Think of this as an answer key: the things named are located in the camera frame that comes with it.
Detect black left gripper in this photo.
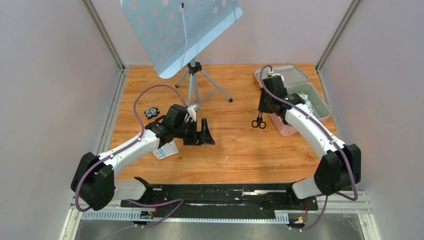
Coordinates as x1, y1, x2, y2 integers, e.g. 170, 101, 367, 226
174, 118, 215, 146

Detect black handled scissors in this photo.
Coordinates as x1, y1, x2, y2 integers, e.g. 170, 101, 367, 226
251, 111, 267, 129

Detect pink medicine kit case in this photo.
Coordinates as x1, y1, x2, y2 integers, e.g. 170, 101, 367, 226
251, 64, 331, 136

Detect large blue cotton packet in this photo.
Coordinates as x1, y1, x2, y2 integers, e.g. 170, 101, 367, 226
297, 91, 314, 113

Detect white blue gauze packet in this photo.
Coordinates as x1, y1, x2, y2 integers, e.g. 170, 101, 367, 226
152, 140, 179, 160

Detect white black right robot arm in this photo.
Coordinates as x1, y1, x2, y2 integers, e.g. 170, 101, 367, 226
257, 75, 361, 209

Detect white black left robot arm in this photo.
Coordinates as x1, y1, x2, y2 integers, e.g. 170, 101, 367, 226
70, 104, 215, 212

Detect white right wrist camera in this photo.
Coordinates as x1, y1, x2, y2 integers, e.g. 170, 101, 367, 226
266, 68, 285, 82

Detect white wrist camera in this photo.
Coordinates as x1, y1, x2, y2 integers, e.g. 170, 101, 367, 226
266, 68, 285, 82
185, 104, 200, 123

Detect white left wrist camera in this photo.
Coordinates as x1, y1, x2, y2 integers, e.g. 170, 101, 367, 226
185, 104, 200, 123

